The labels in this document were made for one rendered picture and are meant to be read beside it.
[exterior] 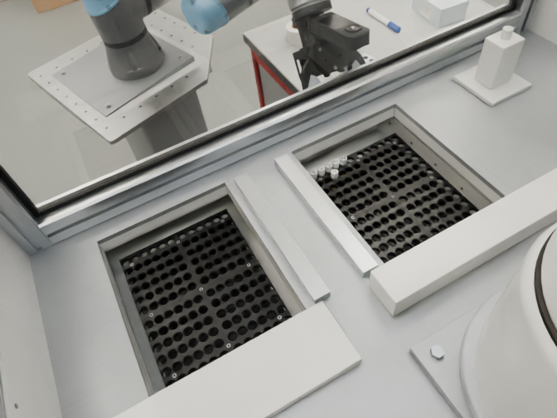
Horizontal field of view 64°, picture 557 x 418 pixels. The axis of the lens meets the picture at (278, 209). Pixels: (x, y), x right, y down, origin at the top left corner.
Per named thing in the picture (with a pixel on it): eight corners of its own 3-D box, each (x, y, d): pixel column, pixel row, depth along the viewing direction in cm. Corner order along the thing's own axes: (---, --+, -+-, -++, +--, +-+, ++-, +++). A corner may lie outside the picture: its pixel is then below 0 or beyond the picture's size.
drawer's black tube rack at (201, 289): (134, 280, 71) (118, 260, 66) (233, 231, 75) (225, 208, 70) (182, 410, 58) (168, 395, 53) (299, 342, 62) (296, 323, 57)
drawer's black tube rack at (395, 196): (308, 199, 78) (307, 174, 73) (390, 158, 82) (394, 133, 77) (386, 299, 65) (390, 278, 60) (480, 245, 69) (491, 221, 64)
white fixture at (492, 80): (452, 80, 77) (464, 25, 69) (490, 62, 79) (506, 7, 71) (491, 107, 71) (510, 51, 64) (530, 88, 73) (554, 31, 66)
